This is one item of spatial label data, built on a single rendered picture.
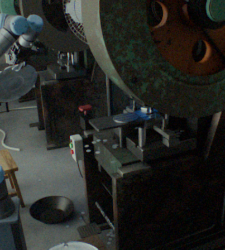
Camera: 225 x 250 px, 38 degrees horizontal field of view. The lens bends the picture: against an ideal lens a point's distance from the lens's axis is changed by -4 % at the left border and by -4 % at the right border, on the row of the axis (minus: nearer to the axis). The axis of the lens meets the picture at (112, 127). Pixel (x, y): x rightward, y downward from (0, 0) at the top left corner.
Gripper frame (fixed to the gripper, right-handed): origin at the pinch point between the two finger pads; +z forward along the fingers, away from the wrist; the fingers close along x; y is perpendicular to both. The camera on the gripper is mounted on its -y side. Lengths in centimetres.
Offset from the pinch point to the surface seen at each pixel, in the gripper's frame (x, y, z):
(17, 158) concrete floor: 2, -47, 144
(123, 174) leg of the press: 76, -4, -19
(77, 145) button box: 47, -18, 16
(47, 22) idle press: -63, -77, 41
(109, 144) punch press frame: 58, -21, -3
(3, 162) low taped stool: 20, -3, 80
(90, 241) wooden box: 93, 14, 5
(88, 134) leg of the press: 45, -25, 11
